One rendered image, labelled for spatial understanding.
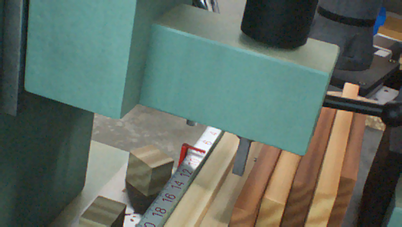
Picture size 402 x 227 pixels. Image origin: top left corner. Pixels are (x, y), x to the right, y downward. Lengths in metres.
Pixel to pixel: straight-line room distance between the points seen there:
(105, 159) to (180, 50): 0.36
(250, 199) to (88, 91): 0.15
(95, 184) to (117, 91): 0.31
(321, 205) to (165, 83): 0.15
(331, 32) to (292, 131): 0.78
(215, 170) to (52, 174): 0.18
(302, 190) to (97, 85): 0.20
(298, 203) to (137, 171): 0.26
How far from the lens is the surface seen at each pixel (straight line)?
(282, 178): 0.53
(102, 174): 0.76
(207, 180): 0.49
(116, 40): 0.43
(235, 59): 0.44
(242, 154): 0.50
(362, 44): 1.24
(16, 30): 0.46
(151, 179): 0.71
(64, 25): 0.44
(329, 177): 0.49
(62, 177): 0.65
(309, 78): 0.43
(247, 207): 0.46
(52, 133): 0.59
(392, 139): 0.55
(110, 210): 0.62
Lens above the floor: 1.21
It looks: 25 degrees down
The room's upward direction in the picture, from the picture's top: 12 degrees clockwise
